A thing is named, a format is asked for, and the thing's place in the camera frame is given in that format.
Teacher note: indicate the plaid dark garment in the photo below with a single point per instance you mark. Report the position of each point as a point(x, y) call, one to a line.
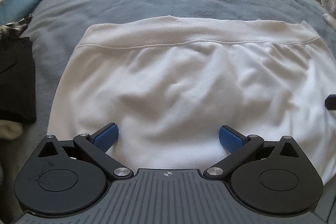
point(15, 29)

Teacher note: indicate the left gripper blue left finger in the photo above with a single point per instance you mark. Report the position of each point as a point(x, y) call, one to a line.
point(94, 147)

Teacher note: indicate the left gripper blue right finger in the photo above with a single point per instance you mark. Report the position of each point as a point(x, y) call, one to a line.
point(241, 148)

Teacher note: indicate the black folded garment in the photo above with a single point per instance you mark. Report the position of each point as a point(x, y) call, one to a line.
point(18, 102)

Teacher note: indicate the cream folded garment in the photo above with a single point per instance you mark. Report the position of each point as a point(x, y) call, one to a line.
point(10, 130)

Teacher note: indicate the grey bed blanket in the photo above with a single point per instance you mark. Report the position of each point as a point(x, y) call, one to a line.
point(58, 25)

